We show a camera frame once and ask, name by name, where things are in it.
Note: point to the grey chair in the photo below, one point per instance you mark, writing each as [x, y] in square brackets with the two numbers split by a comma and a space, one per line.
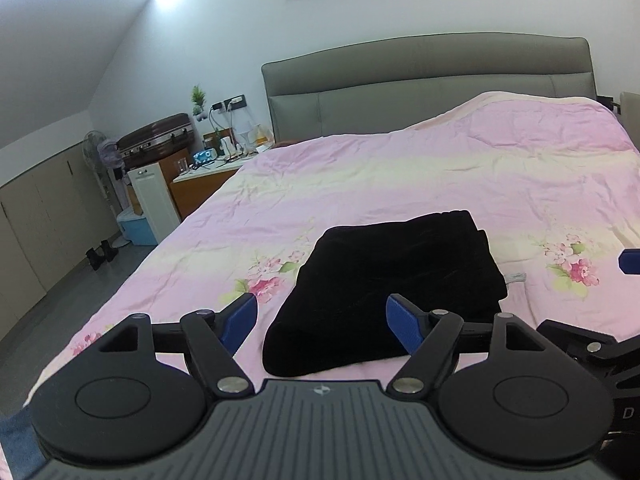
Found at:
[631, 120]

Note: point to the black boot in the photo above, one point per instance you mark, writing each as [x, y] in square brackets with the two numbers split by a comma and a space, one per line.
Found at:
[95, 259]
[110, 251]

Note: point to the clear plastic container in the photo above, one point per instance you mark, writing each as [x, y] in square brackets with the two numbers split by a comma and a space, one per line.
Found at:
[255, 135]

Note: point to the beige built-in cabinets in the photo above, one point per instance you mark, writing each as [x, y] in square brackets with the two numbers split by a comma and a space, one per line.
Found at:
[40, 230]

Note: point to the white cabinet door panel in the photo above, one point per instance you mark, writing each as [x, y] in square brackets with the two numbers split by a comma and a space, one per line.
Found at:
[150, 200]

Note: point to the blue tissue box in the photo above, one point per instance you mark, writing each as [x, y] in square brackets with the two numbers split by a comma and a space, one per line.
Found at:
[204, 158]

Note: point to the black desk item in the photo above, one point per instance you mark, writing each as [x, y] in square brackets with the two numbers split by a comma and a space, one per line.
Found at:
[607, 102]

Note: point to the brown suitcase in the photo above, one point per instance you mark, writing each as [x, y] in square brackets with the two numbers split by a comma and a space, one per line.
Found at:
[155, 137]

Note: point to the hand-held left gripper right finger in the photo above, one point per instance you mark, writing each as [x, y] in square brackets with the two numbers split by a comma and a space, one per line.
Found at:
[402, 322]

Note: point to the black pants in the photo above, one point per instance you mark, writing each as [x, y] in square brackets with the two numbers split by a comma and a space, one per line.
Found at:
[390, 280]

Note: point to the small potted plant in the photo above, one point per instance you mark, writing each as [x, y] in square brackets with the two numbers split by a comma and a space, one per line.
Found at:
[198, 100]

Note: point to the pink floral blanket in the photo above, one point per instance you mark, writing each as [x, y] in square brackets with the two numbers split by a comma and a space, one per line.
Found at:
[400, 170]

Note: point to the black wall power outlet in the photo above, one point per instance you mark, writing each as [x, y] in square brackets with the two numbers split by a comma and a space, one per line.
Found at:
[230, 102]

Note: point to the standing fan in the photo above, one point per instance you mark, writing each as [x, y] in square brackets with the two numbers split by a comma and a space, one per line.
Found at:
[97, 152]

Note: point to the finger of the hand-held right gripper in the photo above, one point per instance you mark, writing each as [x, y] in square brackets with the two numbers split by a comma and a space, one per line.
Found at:
[580, 340]
[631, 261]

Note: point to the wooden nightstand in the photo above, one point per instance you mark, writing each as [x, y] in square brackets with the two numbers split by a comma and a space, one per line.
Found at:
[192, 195]

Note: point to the glass cup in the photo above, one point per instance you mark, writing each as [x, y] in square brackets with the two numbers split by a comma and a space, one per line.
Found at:
[181, 166]

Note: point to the blue storage box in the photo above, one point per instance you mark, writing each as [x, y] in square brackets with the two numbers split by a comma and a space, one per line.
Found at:
[135, 227]

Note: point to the grey upholstered bed headboard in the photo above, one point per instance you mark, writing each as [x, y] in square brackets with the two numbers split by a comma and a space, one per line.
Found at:
[425, 85]

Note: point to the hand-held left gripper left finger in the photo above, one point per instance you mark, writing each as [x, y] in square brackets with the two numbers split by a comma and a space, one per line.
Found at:
[240, 322]

